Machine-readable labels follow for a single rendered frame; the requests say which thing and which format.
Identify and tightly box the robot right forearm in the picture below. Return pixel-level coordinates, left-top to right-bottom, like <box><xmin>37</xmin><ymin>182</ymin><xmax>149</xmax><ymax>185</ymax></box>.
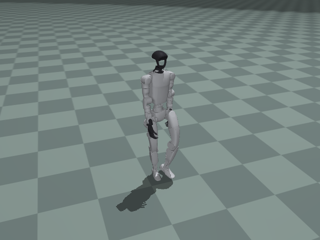
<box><xmin>143</xmin><ymin>98</ymin><xmax>153</xmax><ymax>124</ymax></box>

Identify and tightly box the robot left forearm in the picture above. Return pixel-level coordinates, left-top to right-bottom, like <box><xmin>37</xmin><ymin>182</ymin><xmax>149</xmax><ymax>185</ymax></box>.
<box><xmin>166</xmin><ymin>95</ymin><xmax>174</xmax><ymax>111</ymax></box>

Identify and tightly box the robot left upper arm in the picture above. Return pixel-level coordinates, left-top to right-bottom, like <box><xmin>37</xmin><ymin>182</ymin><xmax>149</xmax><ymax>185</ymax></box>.
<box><xmin>168</xmin><ymin>70</ymin><xmax>176</xmax><ymax>98</ymax></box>

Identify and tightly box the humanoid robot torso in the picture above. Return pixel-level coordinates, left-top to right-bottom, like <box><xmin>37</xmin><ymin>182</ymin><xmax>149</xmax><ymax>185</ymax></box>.
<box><xmin>148</xmin><ymin>68</ymin><xmax>171</xmax><ymax>123</ymax></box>

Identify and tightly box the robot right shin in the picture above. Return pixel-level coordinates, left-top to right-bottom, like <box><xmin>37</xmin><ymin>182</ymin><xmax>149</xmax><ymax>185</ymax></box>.
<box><xmin>149</xmin><ymin>146</ymin><xmax>158</xmax><ymax>172</ymax></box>

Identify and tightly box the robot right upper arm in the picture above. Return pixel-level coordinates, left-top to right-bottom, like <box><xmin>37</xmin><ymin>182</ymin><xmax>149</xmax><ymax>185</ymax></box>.
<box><xmin>140</xmin><ymin>74</ymin><xmax>152</xmax><ymax>105</ymax></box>

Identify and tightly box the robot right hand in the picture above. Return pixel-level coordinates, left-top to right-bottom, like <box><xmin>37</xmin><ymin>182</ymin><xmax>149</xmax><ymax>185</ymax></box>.
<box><xmin>146</xmin><ymin>119</ymin><xmax>158</xmax><ymax>139</ymax></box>

